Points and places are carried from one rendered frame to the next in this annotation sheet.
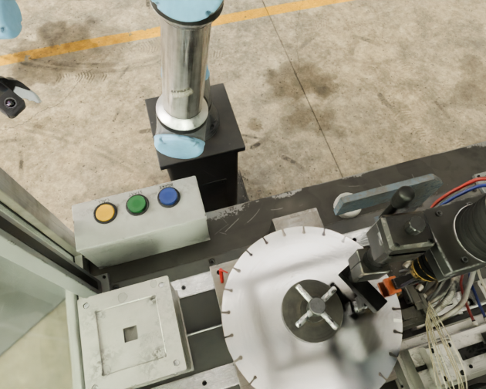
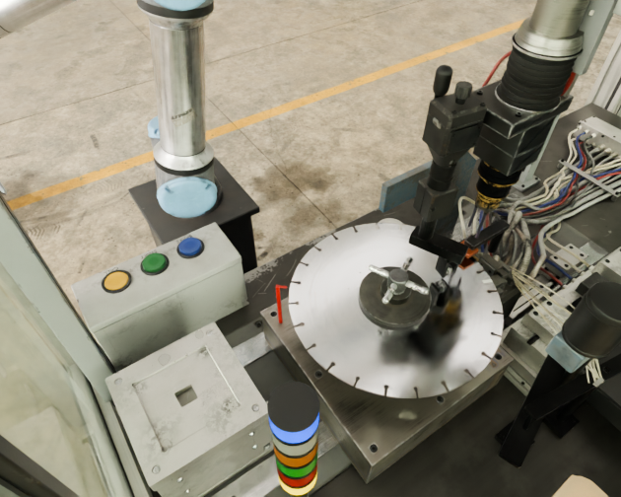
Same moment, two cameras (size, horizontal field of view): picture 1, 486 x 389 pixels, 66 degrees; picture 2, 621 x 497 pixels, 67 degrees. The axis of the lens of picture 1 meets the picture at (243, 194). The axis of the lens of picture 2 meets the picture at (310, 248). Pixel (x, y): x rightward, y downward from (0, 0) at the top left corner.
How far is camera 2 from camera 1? 32 cm
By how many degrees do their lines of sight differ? 18
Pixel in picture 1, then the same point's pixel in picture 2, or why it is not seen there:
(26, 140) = not seen: outside the picture
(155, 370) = (231, 424)
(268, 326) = (352, 324)
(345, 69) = (336, 160)
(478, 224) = (516, 72)
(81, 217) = (86, 293)
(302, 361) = (403, 347)
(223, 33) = not seen: hidden behind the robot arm
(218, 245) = (260, 306)
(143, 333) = (203, 390)
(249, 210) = (285, 263)
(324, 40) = (305, 139)
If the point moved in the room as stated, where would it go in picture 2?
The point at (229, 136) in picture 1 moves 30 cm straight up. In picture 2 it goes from (238, 200) to (221, 92)
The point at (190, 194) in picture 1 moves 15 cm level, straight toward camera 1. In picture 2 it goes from (215, 240) to (253, 293)
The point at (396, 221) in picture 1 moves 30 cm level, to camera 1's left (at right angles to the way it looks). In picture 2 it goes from (446, 99) to (190, 139)
